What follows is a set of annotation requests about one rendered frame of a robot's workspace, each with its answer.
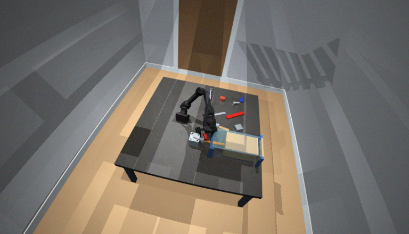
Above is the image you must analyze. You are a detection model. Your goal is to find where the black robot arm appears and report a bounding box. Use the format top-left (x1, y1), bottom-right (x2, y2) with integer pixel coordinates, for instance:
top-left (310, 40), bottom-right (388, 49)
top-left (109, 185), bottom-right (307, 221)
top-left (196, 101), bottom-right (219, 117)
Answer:
top-left (180, 87), bottom-right (216, 134)

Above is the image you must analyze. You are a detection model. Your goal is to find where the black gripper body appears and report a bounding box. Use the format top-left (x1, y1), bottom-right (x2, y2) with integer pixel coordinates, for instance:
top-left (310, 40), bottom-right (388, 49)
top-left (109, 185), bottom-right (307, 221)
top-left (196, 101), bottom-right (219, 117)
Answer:
top-left (195, 123), bottom-right (218, 133)

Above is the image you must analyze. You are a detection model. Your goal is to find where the clear-panelled rack with blue uprights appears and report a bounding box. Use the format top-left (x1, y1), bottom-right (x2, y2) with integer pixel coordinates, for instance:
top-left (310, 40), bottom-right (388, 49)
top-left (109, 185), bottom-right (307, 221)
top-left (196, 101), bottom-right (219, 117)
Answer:
top-left (209, 126), bottom-right (264, 167)

